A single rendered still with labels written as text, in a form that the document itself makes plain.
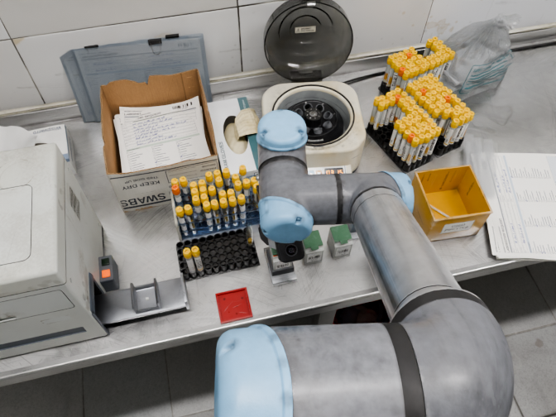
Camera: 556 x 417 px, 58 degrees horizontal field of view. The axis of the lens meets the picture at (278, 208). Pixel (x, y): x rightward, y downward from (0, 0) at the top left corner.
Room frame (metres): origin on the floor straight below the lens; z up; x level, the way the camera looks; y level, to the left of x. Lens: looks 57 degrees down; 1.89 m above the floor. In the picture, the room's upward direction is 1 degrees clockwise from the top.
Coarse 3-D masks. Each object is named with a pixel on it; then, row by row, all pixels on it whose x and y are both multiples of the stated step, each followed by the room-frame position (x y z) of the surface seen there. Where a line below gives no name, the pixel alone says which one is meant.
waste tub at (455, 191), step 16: (416, 176) 0.68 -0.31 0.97; (432, 176) 0.70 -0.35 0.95; (448, 176) 0.71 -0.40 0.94; (464, 176) 0.71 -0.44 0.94; (416, 192) 0.66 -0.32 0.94; (432, 192) 0.70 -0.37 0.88; (448, 192) 0.71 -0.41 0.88; (464, 192) 0.69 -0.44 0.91; (480, 192) 0.65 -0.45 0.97; (416, 208) 0.64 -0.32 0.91; (432, 208) 0.66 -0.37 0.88; (448, 208) 0.66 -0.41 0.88; (464, 208) 0.66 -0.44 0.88; (480, 208) 0.62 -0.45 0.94; (432, 224) 0.57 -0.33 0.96; (448, 224) 0.57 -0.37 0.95; (464, 224) 0.58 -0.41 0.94; (480, 224) 0.59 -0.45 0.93; (432, 240) 0.57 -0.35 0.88
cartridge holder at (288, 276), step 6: (264, 252) 0.53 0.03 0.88; (270, 258) 0.50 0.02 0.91; (270, 264) 0.49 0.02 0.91; (270, 270) 0.49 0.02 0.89; (276, 270) 0.48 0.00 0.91; (282, 270) 0.48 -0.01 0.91; (288, 270) 0.48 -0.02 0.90; (294, 270) 0.49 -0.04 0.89; (276, 276) 0.47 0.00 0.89; (282, 276) 0.47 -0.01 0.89; (288, 276) 0.47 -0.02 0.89; (294, 276) 0.47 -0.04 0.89; (276, 282) 0.46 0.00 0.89; (282, 282) 0.46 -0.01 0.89; (288, 282) 0.46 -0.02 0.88
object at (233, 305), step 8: (240, 288) 0.45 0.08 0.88; (216, 296) 0.43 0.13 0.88; (224, 296) 0.43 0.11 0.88; (232, 296) 0.43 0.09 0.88; (240, 296) 0.43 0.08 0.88; (224, 304) 0.41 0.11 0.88; (232, 304) 0.41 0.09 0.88; (240, 304) 0.41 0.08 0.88; (248, 304) 0.41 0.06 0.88; (224, 312) 0.39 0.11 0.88; (232, 312) 0.39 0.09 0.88; (240, 312) 0.39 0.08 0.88; (248, 312) 0.39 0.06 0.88; (224, 320) 0.38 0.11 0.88; (232, 320) 0.37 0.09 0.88
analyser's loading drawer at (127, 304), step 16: (128, 288) 0.43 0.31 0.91; (144, 288) 0.43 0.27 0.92; (160, 288) 0.43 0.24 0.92; (176, 288) 0.43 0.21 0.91; (96, 304) 0.39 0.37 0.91; (112, 304) 0.39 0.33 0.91; (128, 304) 0.39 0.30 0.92; (144, 304) 0.39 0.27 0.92; (160, 304) 0.39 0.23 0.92; (176, 304) 0.39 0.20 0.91; (112, 320) 0.36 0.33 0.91
